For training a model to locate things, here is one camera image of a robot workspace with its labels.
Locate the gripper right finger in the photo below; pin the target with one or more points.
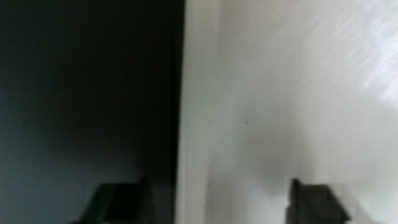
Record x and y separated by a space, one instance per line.
314 205

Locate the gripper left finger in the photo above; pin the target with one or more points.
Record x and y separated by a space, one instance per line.
120 205

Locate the white square tabletop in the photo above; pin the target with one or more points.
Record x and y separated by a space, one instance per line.
289 109

